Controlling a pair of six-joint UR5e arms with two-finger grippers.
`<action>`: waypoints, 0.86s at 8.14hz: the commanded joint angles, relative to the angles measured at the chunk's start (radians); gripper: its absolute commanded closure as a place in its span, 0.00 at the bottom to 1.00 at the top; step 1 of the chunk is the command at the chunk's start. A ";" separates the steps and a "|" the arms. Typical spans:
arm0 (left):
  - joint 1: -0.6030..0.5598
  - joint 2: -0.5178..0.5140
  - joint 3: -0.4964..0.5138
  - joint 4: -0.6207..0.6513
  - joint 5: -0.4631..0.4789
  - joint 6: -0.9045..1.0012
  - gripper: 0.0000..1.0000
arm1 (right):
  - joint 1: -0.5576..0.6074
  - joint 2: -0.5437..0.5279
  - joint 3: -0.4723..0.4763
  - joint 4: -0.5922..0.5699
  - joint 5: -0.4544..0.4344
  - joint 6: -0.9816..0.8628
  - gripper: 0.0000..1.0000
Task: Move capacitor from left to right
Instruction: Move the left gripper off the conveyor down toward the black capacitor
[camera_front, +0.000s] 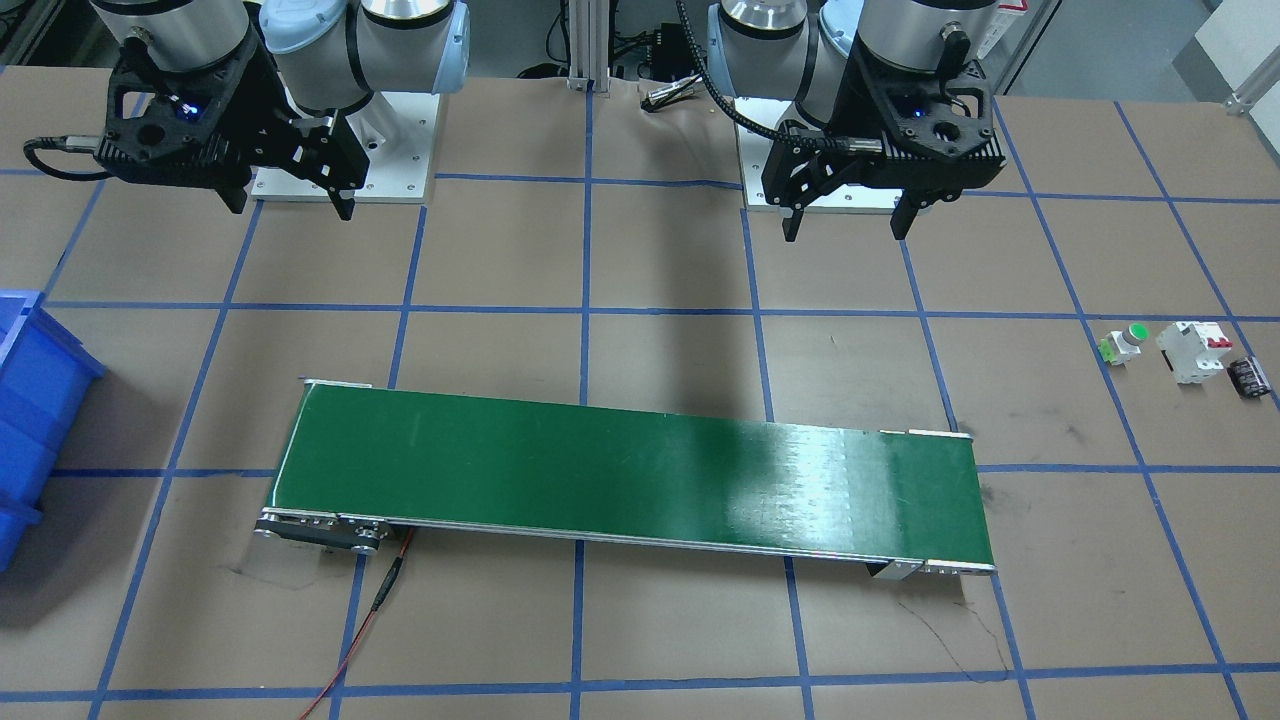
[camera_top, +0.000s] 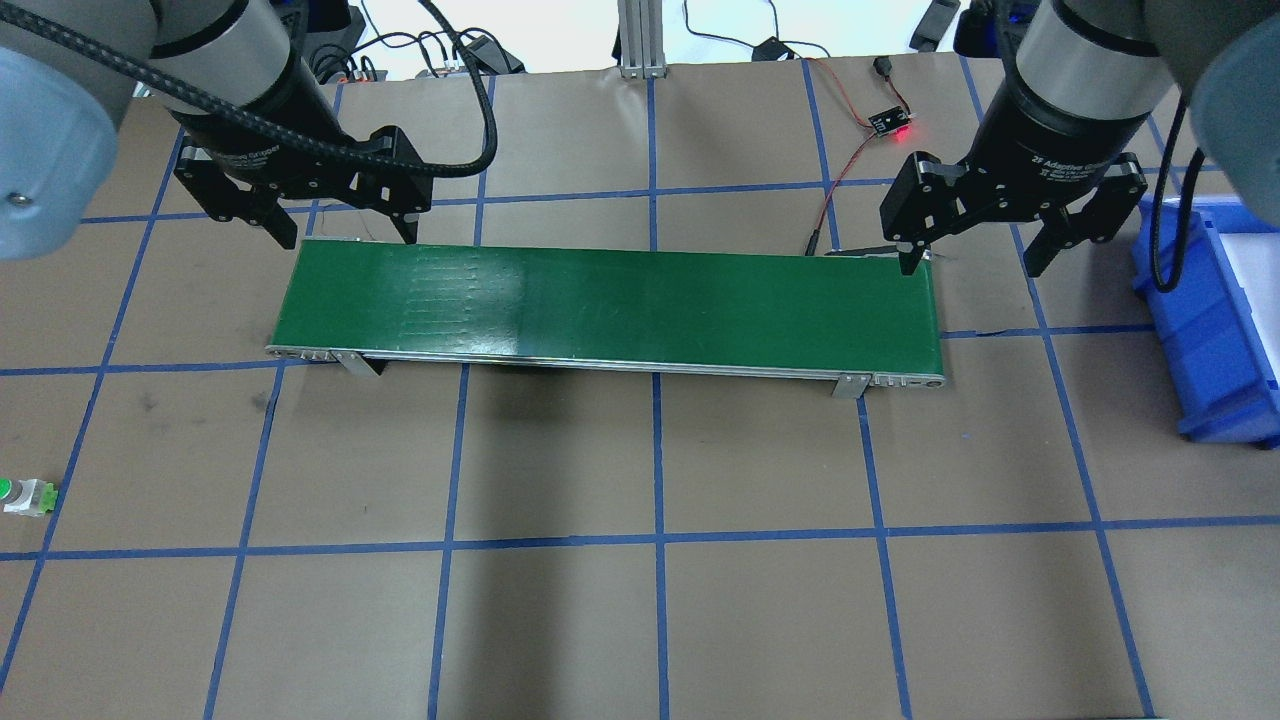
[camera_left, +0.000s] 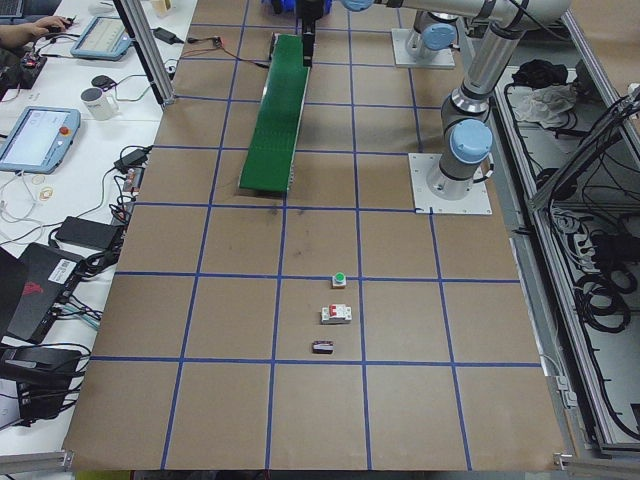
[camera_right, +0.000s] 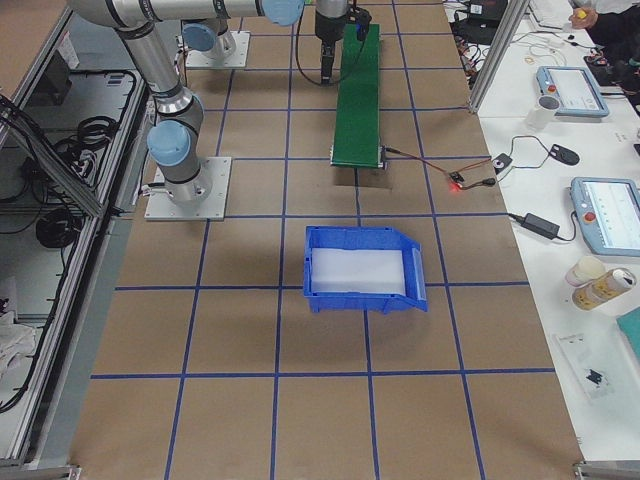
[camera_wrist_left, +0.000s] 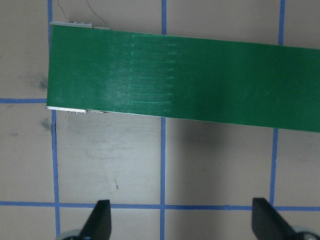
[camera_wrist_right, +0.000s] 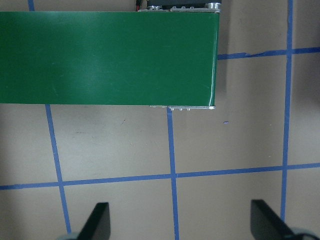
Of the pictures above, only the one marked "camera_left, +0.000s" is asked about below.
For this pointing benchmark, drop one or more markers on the blue teach pendant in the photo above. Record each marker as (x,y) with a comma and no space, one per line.
(105,38)
(40,139)

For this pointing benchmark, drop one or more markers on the far blue teach pendant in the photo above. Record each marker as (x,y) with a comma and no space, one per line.
(105,38)

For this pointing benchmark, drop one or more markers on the white red circuit breaker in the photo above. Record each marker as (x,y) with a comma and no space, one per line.
(336,314)

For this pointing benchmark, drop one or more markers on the black power adapter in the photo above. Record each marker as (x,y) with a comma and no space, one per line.
(166,36)

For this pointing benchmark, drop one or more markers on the small sensor circuit board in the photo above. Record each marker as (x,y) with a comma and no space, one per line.
(216,42)

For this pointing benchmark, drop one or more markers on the near blue teach pendant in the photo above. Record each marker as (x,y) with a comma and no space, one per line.
(40,139)

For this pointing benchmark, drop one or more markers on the person's hand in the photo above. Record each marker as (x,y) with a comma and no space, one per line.
(43,27)

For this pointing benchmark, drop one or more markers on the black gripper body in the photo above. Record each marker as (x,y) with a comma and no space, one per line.
(308,15)

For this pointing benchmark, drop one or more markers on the white mug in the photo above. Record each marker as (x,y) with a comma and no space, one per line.
(101,105)

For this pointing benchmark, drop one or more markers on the green push button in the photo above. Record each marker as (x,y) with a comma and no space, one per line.
(339,280)

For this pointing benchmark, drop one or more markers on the aluminium frame post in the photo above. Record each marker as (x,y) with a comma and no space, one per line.
(137,27)

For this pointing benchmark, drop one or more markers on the green conveyor belt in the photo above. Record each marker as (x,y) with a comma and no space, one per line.
(269,162)

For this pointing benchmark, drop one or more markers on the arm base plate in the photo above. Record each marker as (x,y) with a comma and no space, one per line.
(410,52)
(434,193)

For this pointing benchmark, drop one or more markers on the dark cylindrical capacitor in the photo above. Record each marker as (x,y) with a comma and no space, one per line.
(325,347)

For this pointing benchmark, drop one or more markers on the black laptop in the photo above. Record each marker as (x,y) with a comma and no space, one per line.
(51,279)

